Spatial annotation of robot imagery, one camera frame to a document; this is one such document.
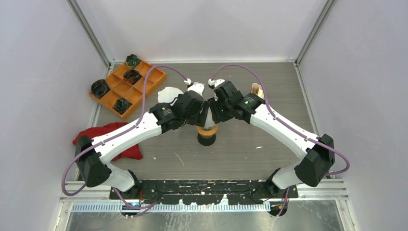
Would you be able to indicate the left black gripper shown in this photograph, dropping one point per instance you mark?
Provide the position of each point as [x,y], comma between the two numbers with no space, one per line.
[202,115]

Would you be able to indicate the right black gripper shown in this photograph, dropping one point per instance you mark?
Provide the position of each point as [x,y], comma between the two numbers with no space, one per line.
[217,117]

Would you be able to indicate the light wooden ring holder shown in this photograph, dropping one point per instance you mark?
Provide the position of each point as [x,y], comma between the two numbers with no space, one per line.
[207,132]

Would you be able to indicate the white paper coffee filter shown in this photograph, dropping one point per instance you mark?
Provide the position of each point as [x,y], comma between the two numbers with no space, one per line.
[168,94]

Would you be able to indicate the red and black carafe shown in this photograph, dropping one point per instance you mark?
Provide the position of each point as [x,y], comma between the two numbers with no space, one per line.
[206,141]

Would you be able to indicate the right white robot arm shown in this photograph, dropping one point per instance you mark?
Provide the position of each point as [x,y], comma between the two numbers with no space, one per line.
[314,153]

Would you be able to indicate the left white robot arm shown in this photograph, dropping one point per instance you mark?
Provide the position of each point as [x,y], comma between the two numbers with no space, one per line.
[94,155]

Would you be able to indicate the black rolled cloth in tray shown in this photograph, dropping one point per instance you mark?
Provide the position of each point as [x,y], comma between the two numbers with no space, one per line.
[132,76]

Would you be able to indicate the small dark rolled cloth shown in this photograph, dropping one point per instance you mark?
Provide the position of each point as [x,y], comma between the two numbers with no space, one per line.
[121,105]

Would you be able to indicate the dark patterned rolled cloth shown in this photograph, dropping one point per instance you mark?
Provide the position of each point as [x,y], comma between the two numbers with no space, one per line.
[132,61]

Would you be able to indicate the red cloth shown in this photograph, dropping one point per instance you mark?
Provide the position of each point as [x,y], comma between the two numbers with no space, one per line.
[132,152]

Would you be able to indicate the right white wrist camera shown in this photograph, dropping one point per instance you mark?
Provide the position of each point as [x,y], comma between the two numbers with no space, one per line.
[213,83]

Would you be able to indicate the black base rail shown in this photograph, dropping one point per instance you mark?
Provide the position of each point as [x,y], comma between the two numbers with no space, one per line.
[203,192]

